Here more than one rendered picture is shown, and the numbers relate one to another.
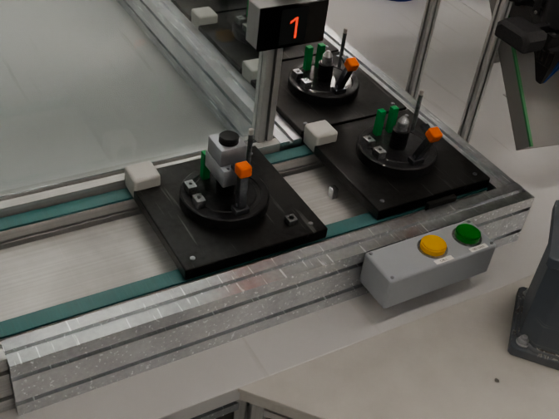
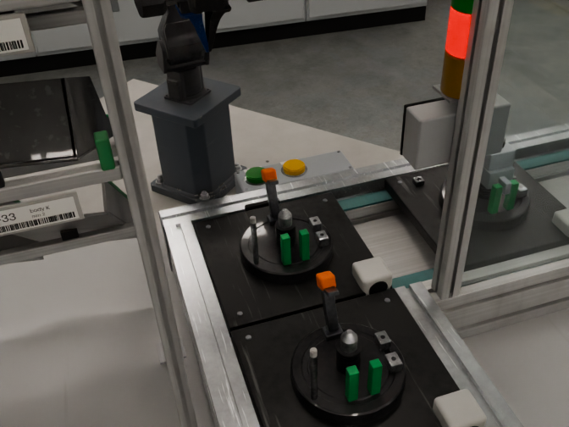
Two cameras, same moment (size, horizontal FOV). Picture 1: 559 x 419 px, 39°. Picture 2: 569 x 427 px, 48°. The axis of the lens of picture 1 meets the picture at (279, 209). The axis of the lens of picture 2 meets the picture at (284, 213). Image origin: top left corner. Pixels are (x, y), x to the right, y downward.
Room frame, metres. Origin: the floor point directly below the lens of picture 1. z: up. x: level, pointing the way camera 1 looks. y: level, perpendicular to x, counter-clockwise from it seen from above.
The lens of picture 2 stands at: (1.85, 0.04, 1.62)
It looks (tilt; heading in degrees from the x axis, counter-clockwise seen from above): 38 degrees down; 198
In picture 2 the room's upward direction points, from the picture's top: 3 degrees counter-clockwise
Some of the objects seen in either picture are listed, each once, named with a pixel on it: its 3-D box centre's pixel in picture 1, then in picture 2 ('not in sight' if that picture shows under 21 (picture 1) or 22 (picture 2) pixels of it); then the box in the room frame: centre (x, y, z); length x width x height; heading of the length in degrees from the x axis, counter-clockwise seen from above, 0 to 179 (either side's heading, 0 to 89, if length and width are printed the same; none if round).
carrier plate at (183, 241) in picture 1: (224, 205); (481, 207); (0.96, 0.09, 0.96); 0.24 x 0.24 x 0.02; 34
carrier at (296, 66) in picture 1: (325, 68); (349, 353); (1.35, -0.05, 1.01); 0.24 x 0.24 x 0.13; 34
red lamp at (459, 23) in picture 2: not in sight; (471, 29); (1.14, 0.03, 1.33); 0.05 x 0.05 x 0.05
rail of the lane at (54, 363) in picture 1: (304, 277); (402, 187); (0.87, -0.05, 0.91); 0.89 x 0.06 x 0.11; 124
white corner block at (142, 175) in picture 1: (142, 179); not in sight; (0.98, 0.22, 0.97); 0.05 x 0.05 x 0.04; 34
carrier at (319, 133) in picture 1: (399, 135); (285, 230); (1.15, -0.19, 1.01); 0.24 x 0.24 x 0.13; 34
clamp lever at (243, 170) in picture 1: (239, 182); not in sight; (0.92, 0.06, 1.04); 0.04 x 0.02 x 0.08; 34
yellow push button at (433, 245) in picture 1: (432, 247); (294, 169); (0.92, -0.24, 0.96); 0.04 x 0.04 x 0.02
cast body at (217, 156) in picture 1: (225, 150); not in sight; (0.96, 0.09, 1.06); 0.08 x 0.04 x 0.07; 34
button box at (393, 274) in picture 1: (427, 262); (294, 183); (0.92, -0.24, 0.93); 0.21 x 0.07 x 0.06; 124
